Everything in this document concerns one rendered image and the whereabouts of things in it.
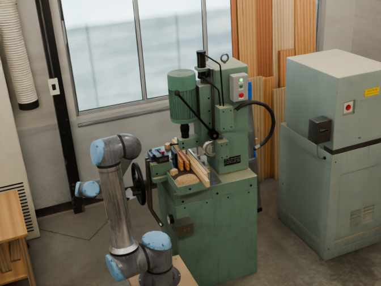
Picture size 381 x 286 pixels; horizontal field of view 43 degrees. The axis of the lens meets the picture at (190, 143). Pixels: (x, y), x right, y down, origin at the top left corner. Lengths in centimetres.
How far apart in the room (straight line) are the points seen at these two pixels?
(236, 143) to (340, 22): 235
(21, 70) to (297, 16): 246
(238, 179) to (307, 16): 207
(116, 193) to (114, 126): 201
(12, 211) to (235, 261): 162
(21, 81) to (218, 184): 170
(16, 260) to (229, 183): 166
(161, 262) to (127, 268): 19
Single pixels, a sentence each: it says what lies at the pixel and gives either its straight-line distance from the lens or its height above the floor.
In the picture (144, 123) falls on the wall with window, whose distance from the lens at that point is 438.
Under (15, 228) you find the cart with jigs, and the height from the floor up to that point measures 53.
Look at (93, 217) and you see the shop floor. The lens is 442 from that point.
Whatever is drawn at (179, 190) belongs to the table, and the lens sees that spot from 291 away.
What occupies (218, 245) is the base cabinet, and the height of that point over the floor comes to 33.
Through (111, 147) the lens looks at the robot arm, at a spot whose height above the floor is 140.
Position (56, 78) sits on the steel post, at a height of 127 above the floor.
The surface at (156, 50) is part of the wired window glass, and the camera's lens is 431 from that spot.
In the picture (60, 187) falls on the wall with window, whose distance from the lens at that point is 444.
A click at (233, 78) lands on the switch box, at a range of 292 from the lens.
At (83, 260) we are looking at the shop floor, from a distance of 393.
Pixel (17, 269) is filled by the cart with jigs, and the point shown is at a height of 18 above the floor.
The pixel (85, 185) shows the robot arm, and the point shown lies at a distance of 280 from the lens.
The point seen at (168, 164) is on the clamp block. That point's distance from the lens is 307.
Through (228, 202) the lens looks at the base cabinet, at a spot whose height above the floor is 65.
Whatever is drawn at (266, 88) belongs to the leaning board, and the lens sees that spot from 448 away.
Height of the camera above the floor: 234
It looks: 25 degrees down
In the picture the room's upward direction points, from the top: 3 degrees counter-clockwise
